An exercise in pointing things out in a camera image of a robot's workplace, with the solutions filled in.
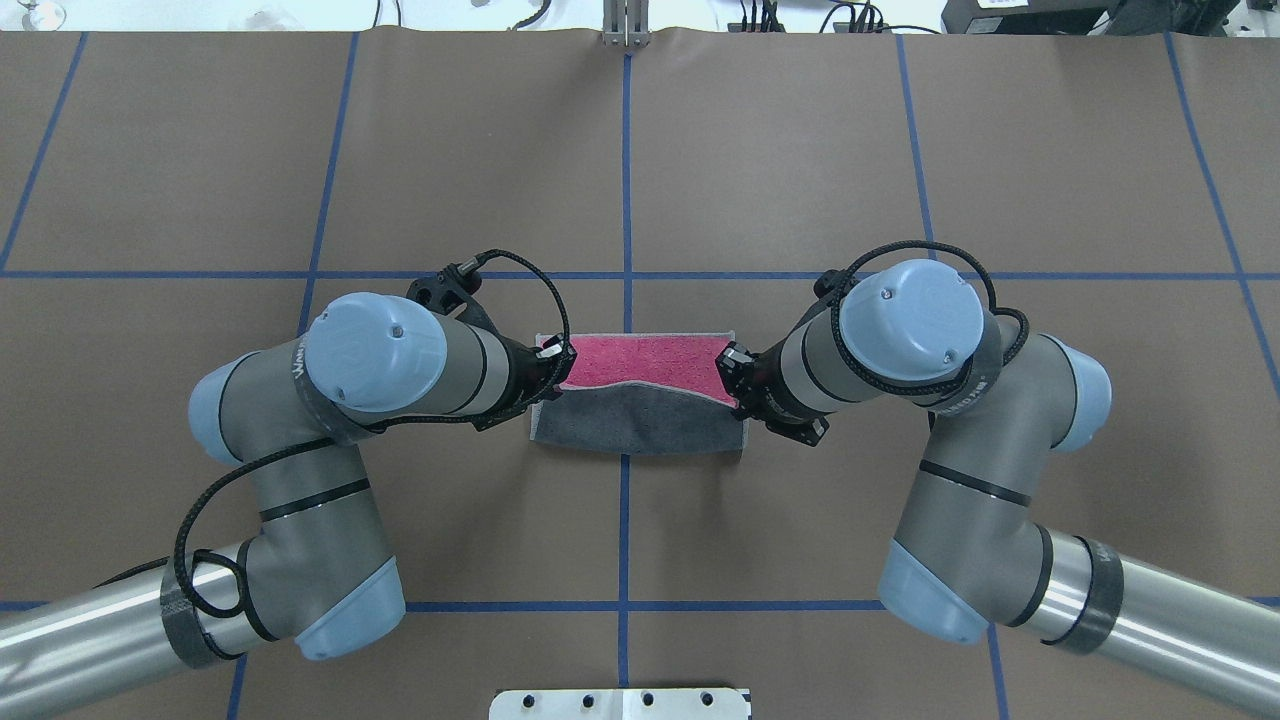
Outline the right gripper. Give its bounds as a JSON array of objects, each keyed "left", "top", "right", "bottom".
[{"left": 716, "top": 341, "right": 829, "bottom": 447}]

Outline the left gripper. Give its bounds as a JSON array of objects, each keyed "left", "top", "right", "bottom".
[{"left": 470, "top": 334, "right": 577, "bottom": 430}]

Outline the pink and grey towel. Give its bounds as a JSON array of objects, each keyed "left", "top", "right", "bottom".
[{"left": 529, "top": 332, "right": 748, "bottom": 457}]

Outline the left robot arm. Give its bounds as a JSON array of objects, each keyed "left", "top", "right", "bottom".
[{"left": 3, "top": 249, "right": 576, "bottom": 719}]

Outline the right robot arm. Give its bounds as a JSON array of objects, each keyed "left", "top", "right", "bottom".
[{"left": 716, "top": 240, "right": 1279, "bottom": 717}]

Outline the black power box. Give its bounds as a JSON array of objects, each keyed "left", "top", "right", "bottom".
[{"left": 940, "top": 1, "right": 1116, "bottom": 36}]

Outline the white camera mast base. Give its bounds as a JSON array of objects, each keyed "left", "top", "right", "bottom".
[{"left": 488, "top": 687, "right": 754, "bottom": 719}]

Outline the aluminium frame post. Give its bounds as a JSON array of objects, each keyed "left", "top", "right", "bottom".
[{"left": 602, "top": 0, "right": 652, "bottom": 50}]

